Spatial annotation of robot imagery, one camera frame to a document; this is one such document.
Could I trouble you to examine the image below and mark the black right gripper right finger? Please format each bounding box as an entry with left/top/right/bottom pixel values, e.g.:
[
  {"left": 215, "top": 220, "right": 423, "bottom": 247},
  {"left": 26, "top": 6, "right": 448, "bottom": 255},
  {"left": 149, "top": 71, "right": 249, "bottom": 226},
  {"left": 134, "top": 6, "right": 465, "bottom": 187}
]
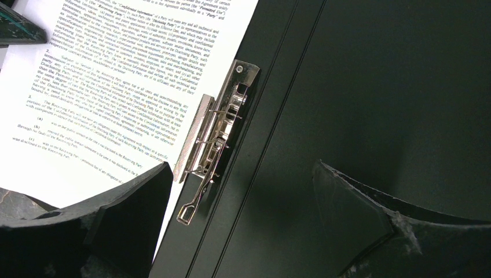
[{"left": 312, "top": 161, "right": 490, "bottom": 277}]

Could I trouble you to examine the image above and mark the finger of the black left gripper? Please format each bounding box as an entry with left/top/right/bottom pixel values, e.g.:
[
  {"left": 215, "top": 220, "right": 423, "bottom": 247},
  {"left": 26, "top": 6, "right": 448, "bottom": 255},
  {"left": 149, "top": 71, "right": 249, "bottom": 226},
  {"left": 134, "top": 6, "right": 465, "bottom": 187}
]
[{"left": 1, "top": 2, "right": 47, "bottom": 46}]

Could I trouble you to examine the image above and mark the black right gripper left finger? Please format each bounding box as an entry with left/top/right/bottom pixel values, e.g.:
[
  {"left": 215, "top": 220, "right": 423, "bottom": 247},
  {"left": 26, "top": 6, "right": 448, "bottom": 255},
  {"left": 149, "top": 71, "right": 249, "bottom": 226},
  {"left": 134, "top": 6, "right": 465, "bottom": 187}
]
[{"left": 1, "top": 163, "right": 173, "bottom": 277}]

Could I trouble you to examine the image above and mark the printed text paper sheet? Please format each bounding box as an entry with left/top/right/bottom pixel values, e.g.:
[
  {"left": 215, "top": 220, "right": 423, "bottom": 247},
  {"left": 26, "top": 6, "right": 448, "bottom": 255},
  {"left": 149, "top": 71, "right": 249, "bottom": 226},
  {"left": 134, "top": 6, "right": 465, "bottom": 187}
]
[{"left": 0, "top": 0, "right": 259, "bottom": 262}]

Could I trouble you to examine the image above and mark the red folder black inside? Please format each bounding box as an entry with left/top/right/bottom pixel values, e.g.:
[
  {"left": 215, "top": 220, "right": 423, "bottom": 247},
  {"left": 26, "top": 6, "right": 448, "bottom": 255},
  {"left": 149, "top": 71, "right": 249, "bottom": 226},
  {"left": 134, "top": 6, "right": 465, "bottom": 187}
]
[{"left": 151, "top": 1, "right": 490, "bottom": 277}]

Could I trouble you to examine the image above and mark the silver folder clip mechanism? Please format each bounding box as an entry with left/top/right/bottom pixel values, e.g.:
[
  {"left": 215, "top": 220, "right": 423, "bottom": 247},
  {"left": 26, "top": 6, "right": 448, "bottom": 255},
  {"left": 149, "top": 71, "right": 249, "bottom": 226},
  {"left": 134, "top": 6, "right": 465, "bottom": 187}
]
[{"left": 173, "top": 60, "right": 260, "bottom": 225}]

